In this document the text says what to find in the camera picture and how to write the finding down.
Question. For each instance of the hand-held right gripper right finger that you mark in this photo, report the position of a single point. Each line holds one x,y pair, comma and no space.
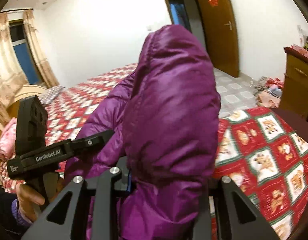
229,192

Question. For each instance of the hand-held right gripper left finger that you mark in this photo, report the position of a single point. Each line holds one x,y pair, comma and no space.
124,183

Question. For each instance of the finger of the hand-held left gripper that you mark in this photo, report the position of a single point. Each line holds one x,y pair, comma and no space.
88,143

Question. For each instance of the purple down jacket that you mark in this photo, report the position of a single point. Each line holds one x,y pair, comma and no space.
169,105

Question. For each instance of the person's left forearm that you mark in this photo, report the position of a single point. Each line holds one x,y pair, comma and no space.
18,213

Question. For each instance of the pile of colourful clothes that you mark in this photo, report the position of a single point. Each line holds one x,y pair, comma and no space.
269,92

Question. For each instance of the person's left hand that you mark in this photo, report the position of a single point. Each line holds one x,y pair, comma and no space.
28,200

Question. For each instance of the pink folded quilt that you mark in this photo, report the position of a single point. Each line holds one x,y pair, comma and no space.
7,140

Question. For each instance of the grey patterned pillow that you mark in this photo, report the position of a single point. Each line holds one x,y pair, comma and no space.
52,93

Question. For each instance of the red checked printed bedsheet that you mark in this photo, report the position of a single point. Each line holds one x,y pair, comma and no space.
264,155

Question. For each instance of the beige floral curtain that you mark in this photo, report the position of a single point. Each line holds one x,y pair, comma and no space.
3,67
41,55

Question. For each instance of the window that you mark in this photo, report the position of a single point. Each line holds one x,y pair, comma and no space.
23,55

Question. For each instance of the dark brown board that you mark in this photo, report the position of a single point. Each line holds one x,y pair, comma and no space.
294,117

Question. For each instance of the brown wooden cabinet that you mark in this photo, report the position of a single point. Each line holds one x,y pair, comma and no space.
296,87

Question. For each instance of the brown wooden door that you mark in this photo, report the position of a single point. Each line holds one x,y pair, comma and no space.
219,42

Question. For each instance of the red printed box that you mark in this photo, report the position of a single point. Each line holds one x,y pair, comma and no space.
297,48

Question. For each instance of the dark door frame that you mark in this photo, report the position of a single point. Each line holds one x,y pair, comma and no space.
165,2

